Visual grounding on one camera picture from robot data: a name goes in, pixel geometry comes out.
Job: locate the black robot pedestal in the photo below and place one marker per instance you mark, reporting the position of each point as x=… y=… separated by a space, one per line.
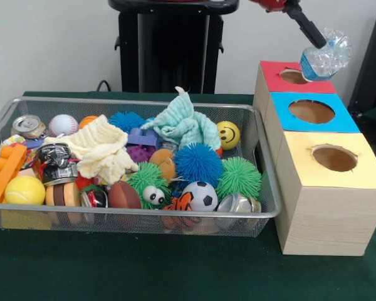
x=169 y=56

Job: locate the white baseball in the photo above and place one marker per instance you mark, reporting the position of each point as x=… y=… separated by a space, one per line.
x=63 y=125

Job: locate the small soccer ball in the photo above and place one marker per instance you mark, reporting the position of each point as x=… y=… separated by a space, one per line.
x=200 y=195

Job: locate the cream knitted cloth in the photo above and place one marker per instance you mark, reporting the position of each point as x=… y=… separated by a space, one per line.
x=100 y=147

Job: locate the green spiky ball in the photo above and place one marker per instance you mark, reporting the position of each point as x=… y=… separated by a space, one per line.
x=239 y=177

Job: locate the crushed clear plastic bottle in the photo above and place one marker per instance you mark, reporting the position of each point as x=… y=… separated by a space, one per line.
x=326 y=59

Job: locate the mint green cloth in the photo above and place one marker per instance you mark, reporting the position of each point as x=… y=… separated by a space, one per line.
x=185 y=122

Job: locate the clear mesh bin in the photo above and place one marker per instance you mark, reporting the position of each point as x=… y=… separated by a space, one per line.
x=144 y=227

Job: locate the wooden box with three holes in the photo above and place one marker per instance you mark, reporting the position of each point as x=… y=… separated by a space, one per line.
x=326 y=219

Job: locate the green furry googly-eyed toy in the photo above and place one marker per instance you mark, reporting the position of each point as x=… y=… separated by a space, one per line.
x=147 y=179

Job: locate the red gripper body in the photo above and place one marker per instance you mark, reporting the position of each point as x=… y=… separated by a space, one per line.
x=272 y=4

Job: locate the small blue spiky ball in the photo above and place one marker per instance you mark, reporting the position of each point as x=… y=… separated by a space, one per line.
x=126 y=120

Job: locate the yellow tennis ball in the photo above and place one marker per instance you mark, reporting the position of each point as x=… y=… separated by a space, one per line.
x=25 y=190

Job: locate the yellow smiley ball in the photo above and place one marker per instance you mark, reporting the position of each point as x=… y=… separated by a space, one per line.
x=229 y=135

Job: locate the large blue spiky ball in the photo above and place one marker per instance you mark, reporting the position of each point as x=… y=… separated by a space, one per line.
x=199 y=163

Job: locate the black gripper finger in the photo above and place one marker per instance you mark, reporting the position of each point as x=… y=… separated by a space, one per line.
x=304 y=25

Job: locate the orange toy brick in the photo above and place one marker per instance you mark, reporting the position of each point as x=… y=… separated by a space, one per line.
x=6 y=169

